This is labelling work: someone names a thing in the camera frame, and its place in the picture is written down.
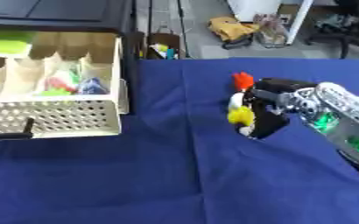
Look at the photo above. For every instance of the cardboard box with items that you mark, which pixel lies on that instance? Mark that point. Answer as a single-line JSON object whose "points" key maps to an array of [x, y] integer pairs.
{"points": [[163, 48]]}

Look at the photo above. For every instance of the black office chair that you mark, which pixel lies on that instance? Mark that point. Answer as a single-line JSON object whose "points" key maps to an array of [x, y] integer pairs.
{"points": [[346, 26]]}

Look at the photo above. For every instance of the black cabinet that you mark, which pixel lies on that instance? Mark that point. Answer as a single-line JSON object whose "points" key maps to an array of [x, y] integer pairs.
{"points": [[60, 17]]}

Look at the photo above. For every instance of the blue toy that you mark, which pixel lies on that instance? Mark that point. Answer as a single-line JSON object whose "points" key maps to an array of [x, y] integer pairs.
{"points": [[91, 85]]}

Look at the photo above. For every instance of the green flat object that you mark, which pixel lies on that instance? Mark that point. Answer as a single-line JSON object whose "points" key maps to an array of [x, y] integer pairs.
{"points": [[6, 43]]}

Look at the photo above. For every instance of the white board stand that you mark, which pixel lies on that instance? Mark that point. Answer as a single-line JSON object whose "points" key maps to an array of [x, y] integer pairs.
{"points": [[269, 14]]}

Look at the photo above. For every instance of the pale compartment drawer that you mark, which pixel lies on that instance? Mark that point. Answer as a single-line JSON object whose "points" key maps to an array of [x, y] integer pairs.
{"points": [[55, 87]]}

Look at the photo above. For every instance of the red green toy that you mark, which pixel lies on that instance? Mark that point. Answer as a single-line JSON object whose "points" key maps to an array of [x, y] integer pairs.
{"points": [[60, 83]]}

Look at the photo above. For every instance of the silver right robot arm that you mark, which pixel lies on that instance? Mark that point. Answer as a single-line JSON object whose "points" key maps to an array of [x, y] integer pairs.
{"points": [[336, 116]]}

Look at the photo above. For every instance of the red yellow white toy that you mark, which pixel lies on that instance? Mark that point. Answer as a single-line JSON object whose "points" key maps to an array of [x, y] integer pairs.
{"points": [[240, 113]]}

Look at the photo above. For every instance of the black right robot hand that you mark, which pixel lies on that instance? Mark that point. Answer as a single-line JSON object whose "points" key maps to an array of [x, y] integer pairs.
{"points": [[267, 116]]}

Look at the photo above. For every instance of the yellow bag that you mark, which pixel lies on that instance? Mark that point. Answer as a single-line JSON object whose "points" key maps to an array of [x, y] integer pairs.
{"points": [[231, 29]]}

